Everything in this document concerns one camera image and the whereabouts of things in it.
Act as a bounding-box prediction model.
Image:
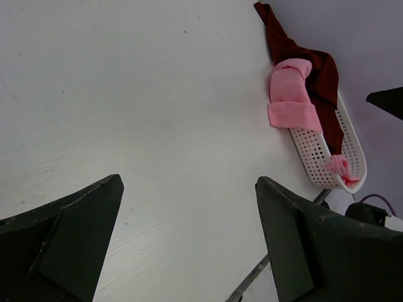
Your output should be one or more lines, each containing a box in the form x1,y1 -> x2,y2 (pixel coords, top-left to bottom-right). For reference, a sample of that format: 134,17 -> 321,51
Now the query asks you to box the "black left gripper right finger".
255,177 -> 402,301

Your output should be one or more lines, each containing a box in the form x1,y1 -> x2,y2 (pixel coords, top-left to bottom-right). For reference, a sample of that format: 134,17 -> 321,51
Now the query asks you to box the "white perforated plastic basket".
288,92 -> 368,194

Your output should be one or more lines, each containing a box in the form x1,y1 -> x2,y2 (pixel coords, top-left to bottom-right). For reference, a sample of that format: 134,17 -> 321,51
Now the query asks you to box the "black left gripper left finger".
1,174 -> 123,301

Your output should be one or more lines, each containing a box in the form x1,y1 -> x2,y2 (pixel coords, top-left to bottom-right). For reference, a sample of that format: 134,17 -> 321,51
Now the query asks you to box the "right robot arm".
345,87 -> 402,232

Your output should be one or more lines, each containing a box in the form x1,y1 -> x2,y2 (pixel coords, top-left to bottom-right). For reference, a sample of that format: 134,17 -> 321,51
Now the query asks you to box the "pink t shirt in basket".
268,59 -> 360,189

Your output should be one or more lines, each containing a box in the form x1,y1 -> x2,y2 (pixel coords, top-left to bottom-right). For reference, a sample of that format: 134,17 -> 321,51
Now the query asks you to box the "dark red t shirt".
254,2 -> 344,155

